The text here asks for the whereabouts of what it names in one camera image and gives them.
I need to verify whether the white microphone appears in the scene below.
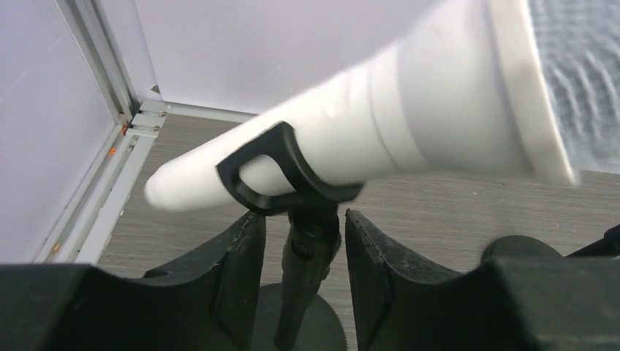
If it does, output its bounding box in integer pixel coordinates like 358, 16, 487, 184
144, 1, 619, 213

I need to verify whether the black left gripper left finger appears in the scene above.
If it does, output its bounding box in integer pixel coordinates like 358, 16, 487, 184
1, 212, 266, 350

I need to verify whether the aluminium frame rail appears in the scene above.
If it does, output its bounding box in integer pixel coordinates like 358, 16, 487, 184
34, 1, 249, 264

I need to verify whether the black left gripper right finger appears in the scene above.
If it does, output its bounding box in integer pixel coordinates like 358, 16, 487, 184
345, 210, 619, 350

